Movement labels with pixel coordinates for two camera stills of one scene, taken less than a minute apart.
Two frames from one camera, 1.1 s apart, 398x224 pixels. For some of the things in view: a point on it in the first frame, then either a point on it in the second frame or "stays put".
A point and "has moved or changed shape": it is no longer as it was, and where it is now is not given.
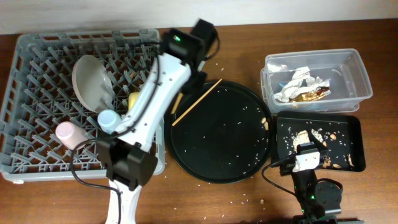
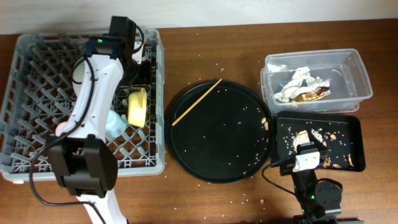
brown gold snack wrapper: (311, 95) stays put
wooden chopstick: (177, 102) has moved or changed shape
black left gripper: (199, 87) → (143, 75)
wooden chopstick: (188, 111) stays put
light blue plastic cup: (109, 121) stays put
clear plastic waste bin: (321, 81) stays put
